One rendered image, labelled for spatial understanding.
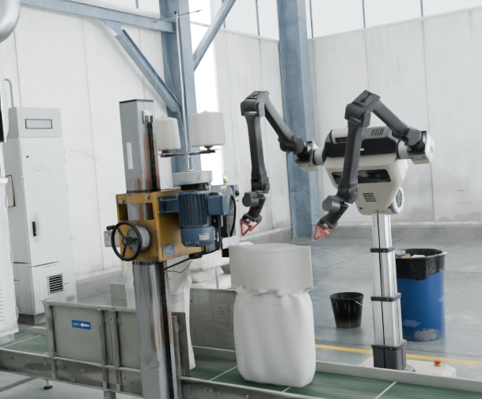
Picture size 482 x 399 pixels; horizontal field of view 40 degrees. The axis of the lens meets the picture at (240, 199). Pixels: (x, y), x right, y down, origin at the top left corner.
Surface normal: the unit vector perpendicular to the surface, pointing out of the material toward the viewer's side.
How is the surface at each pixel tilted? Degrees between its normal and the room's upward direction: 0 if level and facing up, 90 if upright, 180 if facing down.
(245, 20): 90
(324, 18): 90
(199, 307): 90
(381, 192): 130
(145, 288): 90
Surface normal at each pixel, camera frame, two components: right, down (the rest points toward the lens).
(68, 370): -0.56, 0.08
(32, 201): 0.83, -0.04
